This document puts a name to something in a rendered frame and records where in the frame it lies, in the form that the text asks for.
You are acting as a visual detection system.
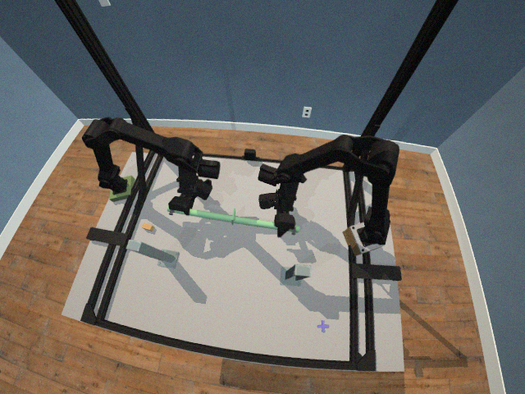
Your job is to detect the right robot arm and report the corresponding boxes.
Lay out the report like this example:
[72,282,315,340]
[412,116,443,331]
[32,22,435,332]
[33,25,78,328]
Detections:
[82,117,220,200]

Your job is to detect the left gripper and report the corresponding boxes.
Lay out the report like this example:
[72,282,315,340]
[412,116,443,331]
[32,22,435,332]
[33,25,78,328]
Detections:
[274,189,297,237]

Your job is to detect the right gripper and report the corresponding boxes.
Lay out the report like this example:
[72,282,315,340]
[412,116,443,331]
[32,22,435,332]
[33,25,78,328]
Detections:
[168,176,198,216]

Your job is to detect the small purple plus-shaped piece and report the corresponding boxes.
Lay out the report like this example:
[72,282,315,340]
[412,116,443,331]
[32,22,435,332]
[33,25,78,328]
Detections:
[317,320,329,332]

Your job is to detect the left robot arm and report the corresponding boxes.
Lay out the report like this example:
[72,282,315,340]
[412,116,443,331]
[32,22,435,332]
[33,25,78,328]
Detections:
[258,135,399,247]

